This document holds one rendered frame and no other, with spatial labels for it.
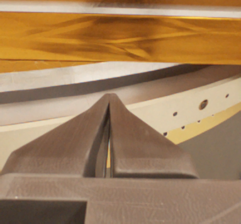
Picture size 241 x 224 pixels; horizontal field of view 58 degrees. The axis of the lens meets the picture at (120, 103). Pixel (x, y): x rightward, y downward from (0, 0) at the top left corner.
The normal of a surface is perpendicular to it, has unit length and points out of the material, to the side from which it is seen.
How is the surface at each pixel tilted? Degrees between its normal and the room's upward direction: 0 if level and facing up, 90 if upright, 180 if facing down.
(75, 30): 90
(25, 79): 90
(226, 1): 90
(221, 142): 62
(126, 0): 90
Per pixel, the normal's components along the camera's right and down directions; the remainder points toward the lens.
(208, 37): 0.00, 0.58
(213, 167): 0.48, 0.07
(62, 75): 0.29, 0.57
